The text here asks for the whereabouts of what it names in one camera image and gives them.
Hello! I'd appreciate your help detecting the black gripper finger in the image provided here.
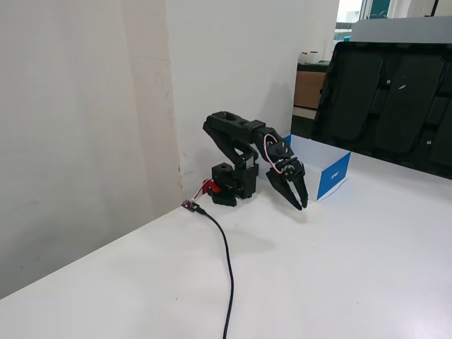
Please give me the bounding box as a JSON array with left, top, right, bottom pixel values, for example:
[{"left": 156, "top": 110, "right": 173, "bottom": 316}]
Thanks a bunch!
[
  {"left": 286, "top": 173, "right": 309, "bottom": 208},
  {"left": 266, "top": 167, "right": 304, "bottom": 212}
]

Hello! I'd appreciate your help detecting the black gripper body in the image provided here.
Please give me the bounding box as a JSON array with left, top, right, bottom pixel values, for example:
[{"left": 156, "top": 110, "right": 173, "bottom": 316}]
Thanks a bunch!
[{"left": 263, "top": 136, "right": 305, "bottom": 182}]

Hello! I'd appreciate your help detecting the blue white cardboard box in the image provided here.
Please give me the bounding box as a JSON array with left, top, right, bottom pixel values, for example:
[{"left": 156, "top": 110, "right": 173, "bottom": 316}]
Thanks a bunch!
[{"left": 280, "top": 133, "right": 352, "bottom": 202}]

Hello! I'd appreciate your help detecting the brown cardboard box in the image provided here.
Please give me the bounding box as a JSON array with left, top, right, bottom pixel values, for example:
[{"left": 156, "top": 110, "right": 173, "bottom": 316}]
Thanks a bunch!
[{"left": 293, "top": 69, "right": 328, "bottom": 110}]

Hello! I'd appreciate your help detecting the red table clamp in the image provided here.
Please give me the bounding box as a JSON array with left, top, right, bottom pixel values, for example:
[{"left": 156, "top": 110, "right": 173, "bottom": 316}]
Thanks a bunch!
[{"left": 200, "top": 179, "right": 222, "bottom": 196}]

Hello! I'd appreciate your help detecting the small controller circuit board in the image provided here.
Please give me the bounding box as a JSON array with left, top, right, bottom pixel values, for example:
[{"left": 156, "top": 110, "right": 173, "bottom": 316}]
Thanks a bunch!
[{"left": 180, "top": 198, "right": 205, "bottom": 214}]

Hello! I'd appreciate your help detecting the black plastic moulded tray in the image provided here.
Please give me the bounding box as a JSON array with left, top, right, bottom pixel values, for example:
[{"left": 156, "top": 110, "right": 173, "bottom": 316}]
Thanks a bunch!
[{"left": 309, "top": 41, "right": 452, "bottom": 182}]

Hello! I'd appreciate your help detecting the gray monitor back panel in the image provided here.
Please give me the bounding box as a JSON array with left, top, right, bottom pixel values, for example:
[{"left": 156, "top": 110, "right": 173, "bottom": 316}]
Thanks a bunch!
[{"left": 350, "top": 15, "right": 452, "bottom": 45}]

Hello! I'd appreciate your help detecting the white red servo wire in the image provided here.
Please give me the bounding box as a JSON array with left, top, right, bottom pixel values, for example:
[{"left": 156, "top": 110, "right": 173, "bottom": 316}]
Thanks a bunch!
[{"left": 262, "top": 133, "right": 287, "bottom": 176}]

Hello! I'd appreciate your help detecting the black usb cable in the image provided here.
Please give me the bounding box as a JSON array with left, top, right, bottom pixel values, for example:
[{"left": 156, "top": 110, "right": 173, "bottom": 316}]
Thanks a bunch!
[{"left": 197, "top": 207, "right": 235, "bottom": 339}]

